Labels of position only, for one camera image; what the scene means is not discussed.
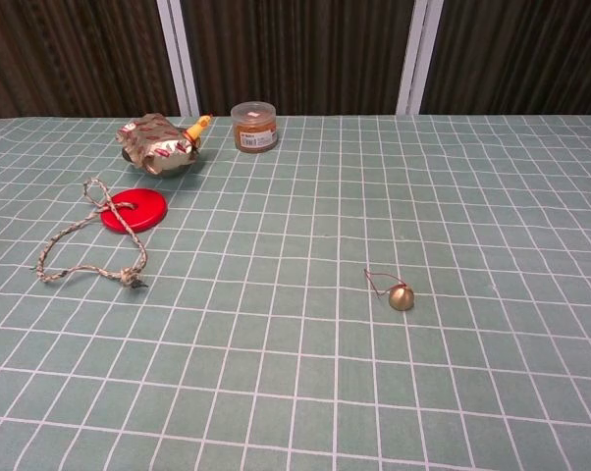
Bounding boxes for clear plastic jar amber contents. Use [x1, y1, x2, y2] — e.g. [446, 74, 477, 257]
[230, 101, 279, 154]

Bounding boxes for white vertical frame post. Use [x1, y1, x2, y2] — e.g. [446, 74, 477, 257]
[395, 0, 443, 116]
[156, 0, 201, 118]

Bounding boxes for braided beige rope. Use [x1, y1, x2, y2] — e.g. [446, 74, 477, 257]
[33, 178, 150, 288]

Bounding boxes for small yellow orange toy figure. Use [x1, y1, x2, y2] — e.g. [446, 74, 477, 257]
[186, 113, 214, 142]

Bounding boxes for gold foil wrapped package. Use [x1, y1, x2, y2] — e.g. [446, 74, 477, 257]
[117, 112, 201, 178]

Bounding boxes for green grid checked tablecloth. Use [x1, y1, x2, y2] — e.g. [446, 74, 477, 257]
[0, 114, 591, 471]

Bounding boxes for red plastic disc with hole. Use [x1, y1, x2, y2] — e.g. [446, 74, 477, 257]
[100, 189, 170, 235]

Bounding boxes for dark brown ribbed curtain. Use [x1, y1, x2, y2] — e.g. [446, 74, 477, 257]
[0, 0, 591, 121]

